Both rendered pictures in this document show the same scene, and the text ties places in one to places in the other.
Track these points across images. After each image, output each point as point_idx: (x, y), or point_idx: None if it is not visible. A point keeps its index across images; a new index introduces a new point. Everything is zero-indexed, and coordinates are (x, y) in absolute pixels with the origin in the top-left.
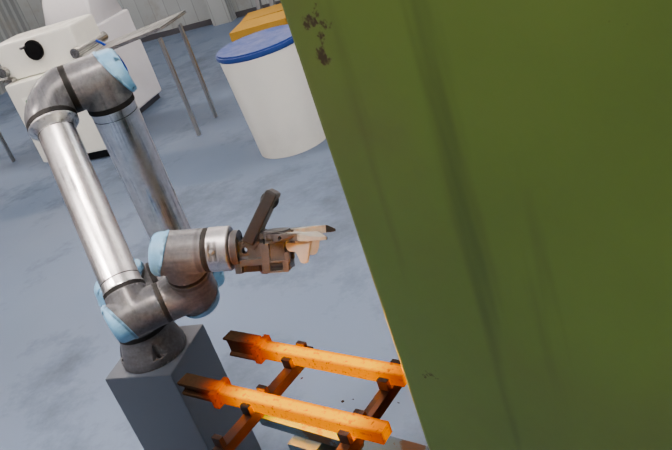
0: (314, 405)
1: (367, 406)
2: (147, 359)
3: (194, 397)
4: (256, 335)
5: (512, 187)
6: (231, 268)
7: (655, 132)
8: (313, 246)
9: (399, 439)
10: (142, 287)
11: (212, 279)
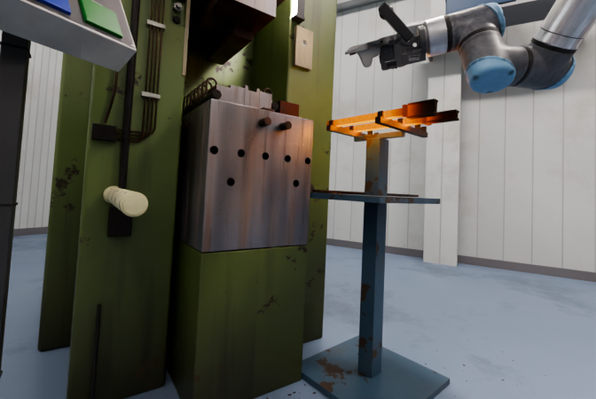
0: (371, 123)
1: (348, 129)
2: None
3: (448, 121)
4: (411, 103)
5: None
6: (427, 55)
7: None
8: (365, 60)
9: (341, 194)
10: (527, 46)
11: (461, 60)
